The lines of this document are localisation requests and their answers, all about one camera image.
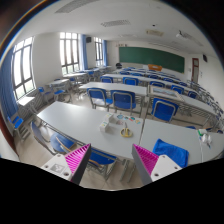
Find white second row desk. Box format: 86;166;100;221
81;82;147;96

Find blue chair at left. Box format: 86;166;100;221
30;122;77;155

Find yellow handled scissors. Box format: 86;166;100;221
120;124;132;137

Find blue chair second row middle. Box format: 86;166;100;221
111;90;136;113

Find blue chair second row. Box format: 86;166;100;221
151;98;179;123
111;90;136;113
87;88;112;109

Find colourful flat cards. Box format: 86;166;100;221
116;114;141;125

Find green chalkboard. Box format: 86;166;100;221
119;47;185;73

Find white front right desk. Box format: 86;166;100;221
140;119;224;165

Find blue chair second row right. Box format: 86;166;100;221
151;98;179;123

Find dark red door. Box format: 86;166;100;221
191;58;199;83

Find ceiling projector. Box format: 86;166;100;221
176;30;189;40

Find blue chair by window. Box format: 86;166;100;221
7;115;30;140

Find blue chair under desk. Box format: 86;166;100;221
87;148;117;180

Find small white box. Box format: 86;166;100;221
99;121;109;132

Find middle window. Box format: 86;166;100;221
59;32;80;75

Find blue folded towel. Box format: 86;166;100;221
152;139;189;168

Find white card box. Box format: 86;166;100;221
104;113;114;122

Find blue left curtain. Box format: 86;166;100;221
0;49;18;117

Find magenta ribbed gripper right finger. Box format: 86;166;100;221
131;143;183;186

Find white object with green cap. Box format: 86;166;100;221
198;129;212;145

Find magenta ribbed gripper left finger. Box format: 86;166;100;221
40;143;92;186

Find blue chair second row left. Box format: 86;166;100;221
87;88;112;109

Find white front left desk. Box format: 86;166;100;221
37;101;143;159

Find left large window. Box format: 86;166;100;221
12;37;35;100

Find orange teacher podium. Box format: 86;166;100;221
148;64;162;71

